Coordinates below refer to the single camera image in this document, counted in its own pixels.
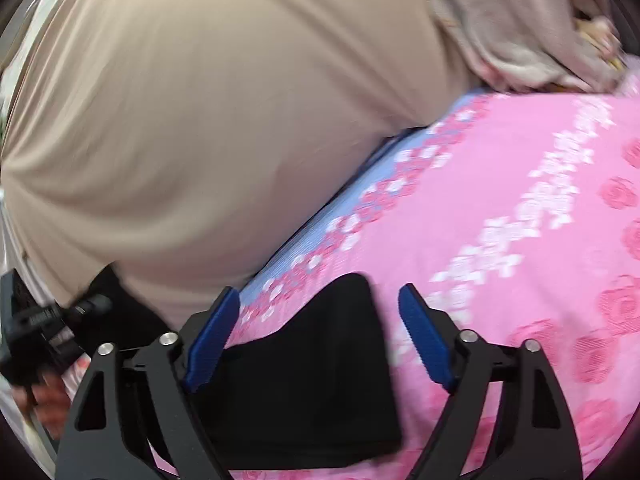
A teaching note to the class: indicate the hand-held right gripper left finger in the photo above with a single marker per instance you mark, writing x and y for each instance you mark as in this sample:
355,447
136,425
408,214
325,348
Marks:
210,345

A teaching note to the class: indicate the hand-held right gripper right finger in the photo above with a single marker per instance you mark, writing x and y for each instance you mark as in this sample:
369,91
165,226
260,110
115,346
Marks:
425,340

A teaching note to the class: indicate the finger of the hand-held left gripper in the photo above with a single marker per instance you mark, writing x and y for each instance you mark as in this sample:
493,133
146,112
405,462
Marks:
92,305

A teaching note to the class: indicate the black pants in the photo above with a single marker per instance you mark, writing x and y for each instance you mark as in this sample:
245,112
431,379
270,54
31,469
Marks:
300,385

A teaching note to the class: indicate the person's left hand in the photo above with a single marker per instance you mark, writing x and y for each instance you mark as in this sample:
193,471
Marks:
47,395

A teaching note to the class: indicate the pink rose print bedsheet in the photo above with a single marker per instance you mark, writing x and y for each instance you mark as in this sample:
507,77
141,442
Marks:
500,185

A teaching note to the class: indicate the beige cloth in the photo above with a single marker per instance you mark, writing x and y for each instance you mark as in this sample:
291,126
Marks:
200,110

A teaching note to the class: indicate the beige floral blanket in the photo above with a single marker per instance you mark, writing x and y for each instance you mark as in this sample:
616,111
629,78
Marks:
500,25

